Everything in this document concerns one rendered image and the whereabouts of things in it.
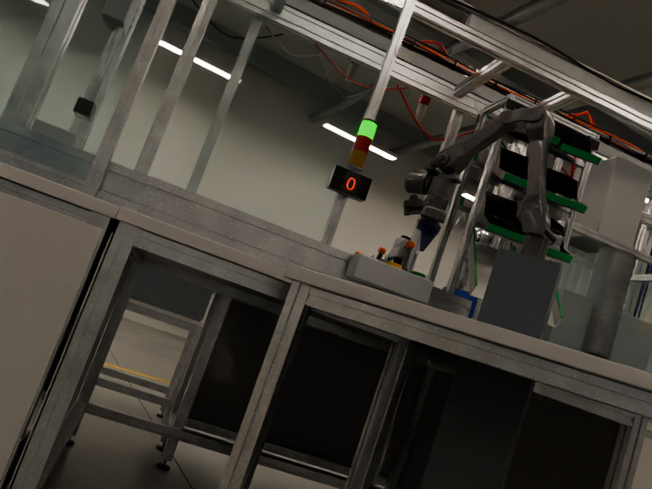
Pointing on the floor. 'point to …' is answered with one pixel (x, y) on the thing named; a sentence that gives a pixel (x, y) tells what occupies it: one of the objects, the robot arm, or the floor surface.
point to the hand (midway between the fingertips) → (425, 239)
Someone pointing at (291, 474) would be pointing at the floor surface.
